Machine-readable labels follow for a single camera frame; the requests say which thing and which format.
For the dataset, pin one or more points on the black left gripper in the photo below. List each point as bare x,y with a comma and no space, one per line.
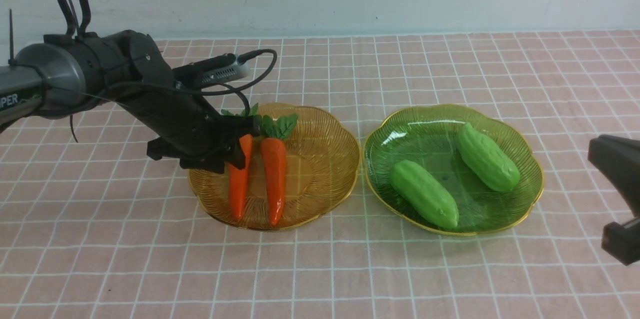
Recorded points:
188,128

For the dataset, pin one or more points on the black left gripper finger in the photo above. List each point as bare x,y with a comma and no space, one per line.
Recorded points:
618,159

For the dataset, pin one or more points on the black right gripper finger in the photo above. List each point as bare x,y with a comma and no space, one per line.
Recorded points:
622,241

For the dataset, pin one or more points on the orange toy carrot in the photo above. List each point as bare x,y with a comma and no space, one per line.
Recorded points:
274,156
238,179

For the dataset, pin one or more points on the green toy gourd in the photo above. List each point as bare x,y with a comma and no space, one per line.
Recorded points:
431,200
487,160

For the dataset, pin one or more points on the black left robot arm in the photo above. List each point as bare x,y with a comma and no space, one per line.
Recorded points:
64,76

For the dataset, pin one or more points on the pink checkered tablecloth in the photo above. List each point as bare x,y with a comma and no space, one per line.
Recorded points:
94,230

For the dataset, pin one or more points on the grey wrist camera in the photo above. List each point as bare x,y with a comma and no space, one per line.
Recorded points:
212,71

